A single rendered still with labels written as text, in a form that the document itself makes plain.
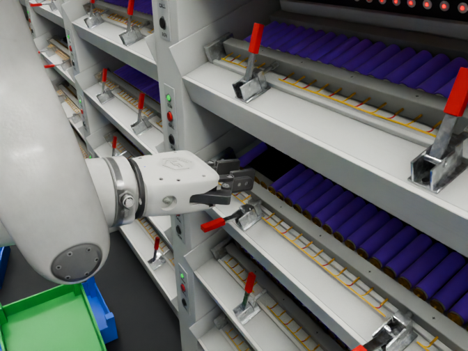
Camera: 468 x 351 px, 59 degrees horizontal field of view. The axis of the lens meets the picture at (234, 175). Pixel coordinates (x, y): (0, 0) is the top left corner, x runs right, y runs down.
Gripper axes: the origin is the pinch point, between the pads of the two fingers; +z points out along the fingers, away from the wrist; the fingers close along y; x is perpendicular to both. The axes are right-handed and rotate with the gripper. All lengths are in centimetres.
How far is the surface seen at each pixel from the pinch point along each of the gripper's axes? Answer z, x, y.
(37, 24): 1, -2, 155
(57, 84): 8, 23, 153
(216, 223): -3.0, 6.5, -1.5
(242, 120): -0.8, -8.6, -1.3
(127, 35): -1.5, -13.4, 41.3
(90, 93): 2, 8, 80
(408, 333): 4.1, 6.0, -28.6
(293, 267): 2.3, 8.0, -12.8
